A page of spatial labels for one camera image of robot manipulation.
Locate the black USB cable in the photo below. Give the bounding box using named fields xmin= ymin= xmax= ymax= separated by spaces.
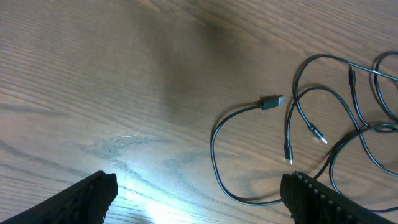
xmin=210 ymin=50 xmax=398 ymax=214

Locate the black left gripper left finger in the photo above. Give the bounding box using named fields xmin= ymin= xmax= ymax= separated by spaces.
xmin=2 ymin=171 xmax=118 ymax=224

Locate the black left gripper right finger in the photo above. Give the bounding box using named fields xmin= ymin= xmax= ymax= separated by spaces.
xmin=280 ymin=172 xmax=394 ymax=224

